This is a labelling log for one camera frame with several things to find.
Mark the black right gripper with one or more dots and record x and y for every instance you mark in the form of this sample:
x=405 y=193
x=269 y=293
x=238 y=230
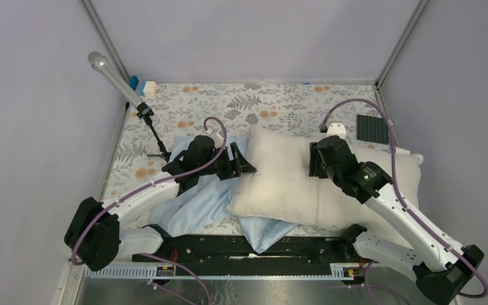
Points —
x=314 y=162

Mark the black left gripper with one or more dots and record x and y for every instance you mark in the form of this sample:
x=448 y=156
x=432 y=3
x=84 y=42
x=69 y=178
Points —
x=232 y=169

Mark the cream white pillow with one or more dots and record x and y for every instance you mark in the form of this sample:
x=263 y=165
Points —
x=280 y=195

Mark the light blue pillowcase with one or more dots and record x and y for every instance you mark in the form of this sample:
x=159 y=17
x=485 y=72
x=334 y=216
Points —
x=206 y=204

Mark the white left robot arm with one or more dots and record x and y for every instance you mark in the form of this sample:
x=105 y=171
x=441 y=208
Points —
x=96 y=235

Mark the dark grey studded baseplate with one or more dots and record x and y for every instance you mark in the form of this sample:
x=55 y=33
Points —
x=372 y=129

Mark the floral patterned table mat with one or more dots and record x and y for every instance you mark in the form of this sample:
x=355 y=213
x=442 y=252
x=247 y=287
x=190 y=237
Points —
x=180 y=110

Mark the blue and white block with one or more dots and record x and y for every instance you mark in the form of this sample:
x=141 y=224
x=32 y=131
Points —
x=143 y=88

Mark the silver microphone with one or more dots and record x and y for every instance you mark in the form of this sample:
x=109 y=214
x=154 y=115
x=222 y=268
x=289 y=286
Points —
x=102 y=65

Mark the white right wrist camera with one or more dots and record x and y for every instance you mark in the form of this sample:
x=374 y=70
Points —
x=334 y=129

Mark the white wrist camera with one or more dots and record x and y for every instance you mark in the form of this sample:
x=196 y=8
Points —
x=334 y=129
x=219 y=139

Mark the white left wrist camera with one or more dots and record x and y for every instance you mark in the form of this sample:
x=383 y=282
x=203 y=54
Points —
x=219 y=139

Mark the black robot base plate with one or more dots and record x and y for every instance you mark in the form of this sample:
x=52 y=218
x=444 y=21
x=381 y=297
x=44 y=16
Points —
x=199 y=250

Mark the white slotted cable duct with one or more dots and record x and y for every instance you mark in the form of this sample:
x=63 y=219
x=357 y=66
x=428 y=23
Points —
x=236 y=271

